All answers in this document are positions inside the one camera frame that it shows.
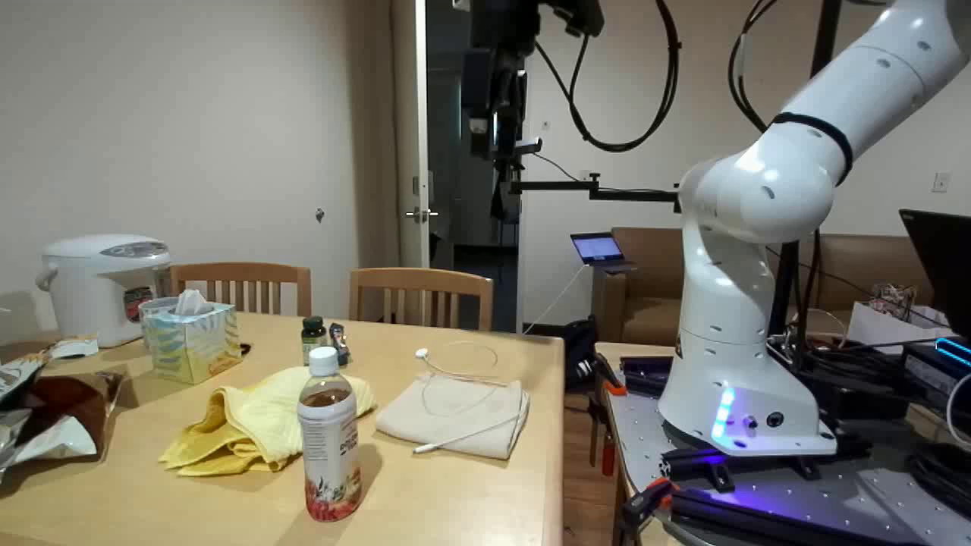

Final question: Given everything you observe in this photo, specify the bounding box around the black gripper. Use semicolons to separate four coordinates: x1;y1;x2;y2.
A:
534;0;607;38

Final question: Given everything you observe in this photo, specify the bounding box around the thin white cable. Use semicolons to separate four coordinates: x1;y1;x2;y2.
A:
411;345;531;459

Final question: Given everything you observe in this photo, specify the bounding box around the tablet with blue screen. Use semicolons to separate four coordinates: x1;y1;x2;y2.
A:
568;231;630;269

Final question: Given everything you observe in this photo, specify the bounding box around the brown sofa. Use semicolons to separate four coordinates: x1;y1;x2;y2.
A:
593;225;938;345

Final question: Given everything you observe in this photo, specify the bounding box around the wooden slat-back chair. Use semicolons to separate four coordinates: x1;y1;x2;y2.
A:
345;264;499;334
164;260;315;318

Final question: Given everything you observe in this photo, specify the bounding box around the black box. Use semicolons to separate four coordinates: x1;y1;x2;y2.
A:
615;354;680;399

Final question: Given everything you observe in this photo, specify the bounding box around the orange black clamp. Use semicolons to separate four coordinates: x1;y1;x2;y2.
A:
615;473;680;534
589;352;630;478

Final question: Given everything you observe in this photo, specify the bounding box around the beige folded cloth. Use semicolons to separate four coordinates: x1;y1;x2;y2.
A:
373;373;534;465

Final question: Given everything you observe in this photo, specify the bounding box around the white paper sheet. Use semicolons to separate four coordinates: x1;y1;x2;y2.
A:
847;301;953;358

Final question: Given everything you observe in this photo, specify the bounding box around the black monitor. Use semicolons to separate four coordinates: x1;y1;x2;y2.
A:
894;207;971;341

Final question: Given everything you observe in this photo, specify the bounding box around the tea bottle with white cap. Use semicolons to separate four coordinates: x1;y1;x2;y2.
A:
299;345;365;523

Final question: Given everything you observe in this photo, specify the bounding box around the blue lit electronic device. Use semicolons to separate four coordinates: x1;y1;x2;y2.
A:
902;334;971;405

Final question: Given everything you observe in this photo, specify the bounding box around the tissue box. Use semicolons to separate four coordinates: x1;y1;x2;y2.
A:
139;288;247;387

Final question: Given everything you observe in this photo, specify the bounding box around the yellow towel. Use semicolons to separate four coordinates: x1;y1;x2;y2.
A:
159;365;379;478

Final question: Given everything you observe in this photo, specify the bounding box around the white electric water boiler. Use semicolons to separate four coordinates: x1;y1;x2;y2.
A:
37;233;173;347

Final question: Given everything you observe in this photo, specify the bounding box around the white paper napkin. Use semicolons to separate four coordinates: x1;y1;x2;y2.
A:
43;337;104;365

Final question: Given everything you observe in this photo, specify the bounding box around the brown snack bag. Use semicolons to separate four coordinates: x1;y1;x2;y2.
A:
22;366;130;459

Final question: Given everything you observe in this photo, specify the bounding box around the silver snack wrapper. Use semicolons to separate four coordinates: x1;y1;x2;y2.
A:
0;345;51;405

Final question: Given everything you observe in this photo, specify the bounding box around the white snack wrapper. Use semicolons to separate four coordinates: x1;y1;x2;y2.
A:
0;412;100;478

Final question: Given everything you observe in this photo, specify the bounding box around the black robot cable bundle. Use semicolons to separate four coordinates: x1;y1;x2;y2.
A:
527;0;683;156

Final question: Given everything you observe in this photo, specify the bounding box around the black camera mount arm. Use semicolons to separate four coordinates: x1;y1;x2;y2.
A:
510;172;683;213

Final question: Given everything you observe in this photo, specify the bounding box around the grey perforated base plate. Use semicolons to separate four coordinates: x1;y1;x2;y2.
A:
605;387;971;546

